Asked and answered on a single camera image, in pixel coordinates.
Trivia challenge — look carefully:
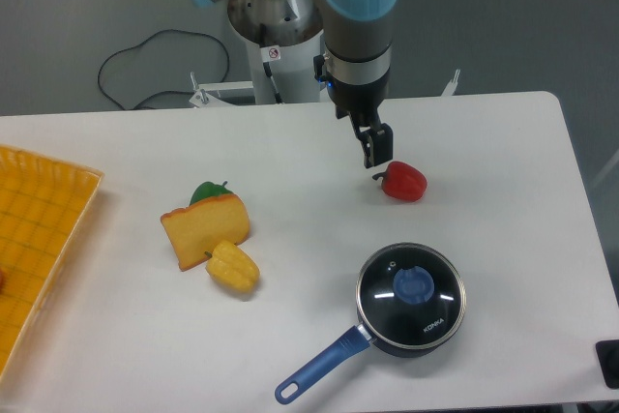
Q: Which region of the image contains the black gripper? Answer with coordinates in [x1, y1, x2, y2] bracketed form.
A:
[313, 53, 393, 168]

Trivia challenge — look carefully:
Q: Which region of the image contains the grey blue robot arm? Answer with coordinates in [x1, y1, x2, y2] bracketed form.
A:
[194, 0, 397, 167]

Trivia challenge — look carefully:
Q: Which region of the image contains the glass pot lid blue knob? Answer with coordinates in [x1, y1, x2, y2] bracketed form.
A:
[356, 243, 466, 357]

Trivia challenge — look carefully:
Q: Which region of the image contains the red toy bell pepper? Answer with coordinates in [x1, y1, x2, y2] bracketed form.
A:
[371, 161, 427, 202]

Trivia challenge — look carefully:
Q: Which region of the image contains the green toy bell pepper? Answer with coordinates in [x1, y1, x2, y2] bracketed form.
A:
[189, 181, 233, 206]

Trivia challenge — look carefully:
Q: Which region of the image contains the yellow toy bell pepper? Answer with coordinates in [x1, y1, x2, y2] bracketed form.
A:
[206, 241, 260, 294]

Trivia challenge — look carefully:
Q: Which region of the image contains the toy cake slice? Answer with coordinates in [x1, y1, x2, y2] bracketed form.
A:
[161, 193, 251, 271]

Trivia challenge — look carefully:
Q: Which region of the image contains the black object at table edge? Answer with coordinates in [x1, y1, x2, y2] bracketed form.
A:
[595, 339, 619, 390]

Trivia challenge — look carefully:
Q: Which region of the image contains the yellow plastic basket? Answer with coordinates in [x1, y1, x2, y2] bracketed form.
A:
[1, 145, 103, 372]

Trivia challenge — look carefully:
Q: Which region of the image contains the white table clamp bracket right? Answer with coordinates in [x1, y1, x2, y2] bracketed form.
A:
[441, 69, 461, 97]

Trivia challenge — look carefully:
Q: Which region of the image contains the white table clamp bracket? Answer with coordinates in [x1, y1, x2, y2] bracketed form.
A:
[441, 69, 461, 97]
[189, 72, 256, 108]

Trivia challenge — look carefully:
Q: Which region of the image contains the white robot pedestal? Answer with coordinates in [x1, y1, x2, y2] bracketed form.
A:
[227, 0, 323, 104]

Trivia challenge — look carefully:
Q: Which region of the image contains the white table clamp bracket left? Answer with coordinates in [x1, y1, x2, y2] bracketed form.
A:
[189, 72, 256, 108]

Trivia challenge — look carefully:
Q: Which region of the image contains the blue saucepan with handle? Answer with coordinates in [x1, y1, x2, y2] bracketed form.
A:
[275, 305, 465, 405]

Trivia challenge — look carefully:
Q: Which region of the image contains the black floor cable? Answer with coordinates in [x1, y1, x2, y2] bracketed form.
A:
[97, 29, 231, 111]

